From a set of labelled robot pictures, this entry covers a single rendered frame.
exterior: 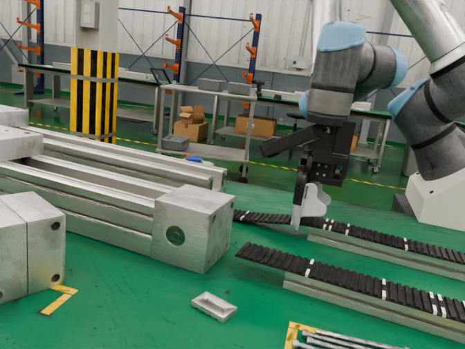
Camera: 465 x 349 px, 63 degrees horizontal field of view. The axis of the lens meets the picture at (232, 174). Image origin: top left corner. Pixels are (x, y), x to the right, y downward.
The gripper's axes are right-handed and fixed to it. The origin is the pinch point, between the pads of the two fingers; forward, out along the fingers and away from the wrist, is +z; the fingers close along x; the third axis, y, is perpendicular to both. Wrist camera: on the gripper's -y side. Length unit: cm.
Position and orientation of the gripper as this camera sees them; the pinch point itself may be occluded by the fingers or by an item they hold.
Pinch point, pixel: (296, 217)
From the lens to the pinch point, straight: 74.9
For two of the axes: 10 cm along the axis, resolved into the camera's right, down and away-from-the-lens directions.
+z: -1.2, 9.6, 2.6
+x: 3.6, -2.0, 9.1
